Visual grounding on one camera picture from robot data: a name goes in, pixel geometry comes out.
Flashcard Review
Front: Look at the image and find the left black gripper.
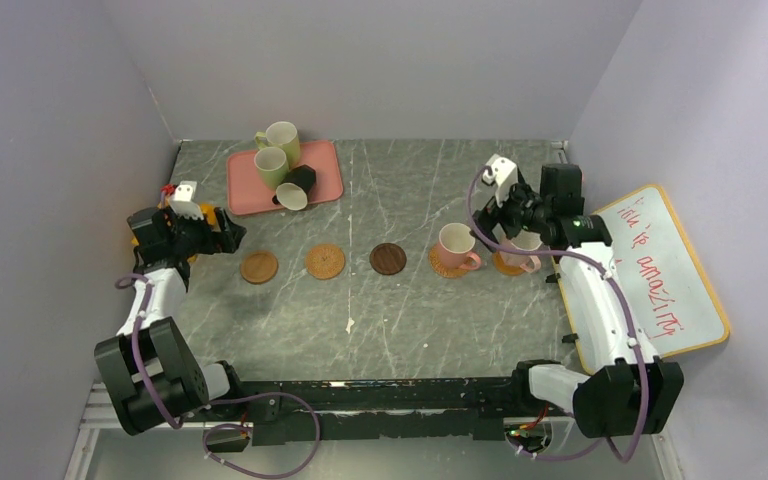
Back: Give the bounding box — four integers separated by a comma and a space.
165, 205, 245, 258

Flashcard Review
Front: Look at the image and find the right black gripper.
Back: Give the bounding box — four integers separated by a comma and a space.
469, 175, 550, 253

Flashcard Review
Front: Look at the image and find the pink mug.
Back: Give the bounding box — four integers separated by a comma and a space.
435, 223, 482, 271
496, 231, 543, 273

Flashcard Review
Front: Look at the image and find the light wooden coaster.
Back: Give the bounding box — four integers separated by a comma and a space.
240, 250, 279, 285

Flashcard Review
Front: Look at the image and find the woven coaster light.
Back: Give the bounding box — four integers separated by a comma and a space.
428, 246, 469, 279

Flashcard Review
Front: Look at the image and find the black mug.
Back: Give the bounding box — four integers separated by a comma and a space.
272, 165, 317, 211

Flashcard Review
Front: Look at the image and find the woven coaster tan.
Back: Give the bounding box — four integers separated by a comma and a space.
305, 243, 346, 280

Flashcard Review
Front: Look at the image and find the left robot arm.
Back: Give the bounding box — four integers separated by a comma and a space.
94, 204, 246, 435

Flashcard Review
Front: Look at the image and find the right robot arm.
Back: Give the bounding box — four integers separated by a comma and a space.
470, 155, 684, 438

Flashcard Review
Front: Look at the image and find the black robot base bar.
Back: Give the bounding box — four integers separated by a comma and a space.
192, 376, 566, 446

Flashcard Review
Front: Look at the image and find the dark brown wooden coaster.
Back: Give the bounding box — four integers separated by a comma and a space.
369, 242, 407, 275

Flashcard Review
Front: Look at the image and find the yellow plastic bin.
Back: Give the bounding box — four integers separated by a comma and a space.
127, 204, 219, 255

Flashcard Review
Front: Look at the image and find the pink serving tray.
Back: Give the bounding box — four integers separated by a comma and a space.
226, 140, 344, 216

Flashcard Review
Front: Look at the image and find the green mug front middle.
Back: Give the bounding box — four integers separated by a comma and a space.
254, 146, 290, 191

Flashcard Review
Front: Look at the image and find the green mug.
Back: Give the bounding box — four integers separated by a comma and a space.
254, 121, 301, 169
254, 146, 290, 191

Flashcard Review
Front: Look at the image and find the green mug back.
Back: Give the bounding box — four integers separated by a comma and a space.
254, 121, 301, 169

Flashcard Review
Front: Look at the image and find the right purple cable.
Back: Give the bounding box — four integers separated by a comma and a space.
466, 165, 652, 463

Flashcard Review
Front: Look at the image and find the purple cable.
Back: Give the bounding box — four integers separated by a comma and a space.
466, 165, 652, 463
114, 272, 323, 480

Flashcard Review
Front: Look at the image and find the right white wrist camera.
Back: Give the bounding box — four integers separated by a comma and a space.
481, 154, 525, 207

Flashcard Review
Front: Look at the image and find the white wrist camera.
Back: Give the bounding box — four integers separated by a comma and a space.
481, 154, 525, 207
160, 181, 204, 220

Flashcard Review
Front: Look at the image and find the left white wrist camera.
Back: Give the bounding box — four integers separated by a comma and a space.
160, 181, 204, 220

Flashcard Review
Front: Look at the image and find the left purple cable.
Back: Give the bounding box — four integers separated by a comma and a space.
114, 272, 323, 480

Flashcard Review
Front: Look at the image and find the whiteboard with yellow frame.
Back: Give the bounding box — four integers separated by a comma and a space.
556, 185, 730, 374

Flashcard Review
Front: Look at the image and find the aluminium rail frame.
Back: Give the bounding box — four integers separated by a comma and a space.
63, 374, 685, 480

